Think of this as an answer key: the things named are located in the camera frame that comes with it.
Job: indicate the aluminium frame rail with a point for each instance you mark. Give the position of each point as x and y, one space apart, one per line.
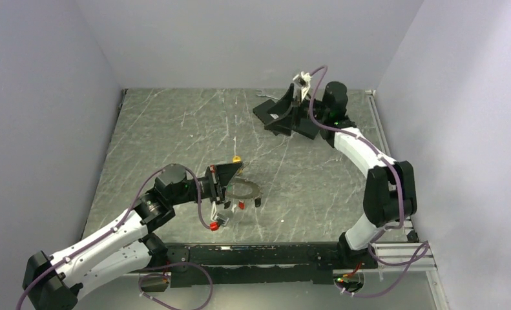
395 257

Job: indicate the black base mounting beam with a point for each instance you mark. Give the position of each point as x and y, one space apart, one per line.
257 263

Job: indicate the black box with white label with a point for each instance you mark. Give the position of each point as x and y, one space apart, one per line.
261 111

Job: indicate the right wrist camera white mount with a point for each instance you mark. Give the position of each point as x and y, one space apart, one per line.
302 82

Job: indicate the silver wrench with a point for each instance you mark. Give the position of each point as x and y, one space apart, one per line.
262 94

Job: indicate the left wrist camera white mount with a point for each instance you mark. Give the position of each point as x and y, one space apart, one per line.
220 218

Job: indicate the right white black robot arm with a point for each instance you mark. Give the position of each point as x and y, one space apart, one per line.
389 195

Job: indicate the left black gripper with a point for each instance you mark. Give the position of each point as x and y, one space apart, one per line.
218 175

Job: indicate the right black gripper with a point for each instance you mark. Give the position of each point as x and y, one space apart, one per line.
283 126

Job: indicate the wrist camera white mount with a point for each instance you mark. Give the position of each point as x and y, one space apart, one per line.
302 82
220 218

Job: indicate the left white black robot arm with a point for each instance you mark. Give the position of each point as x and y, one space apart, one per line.
128 243

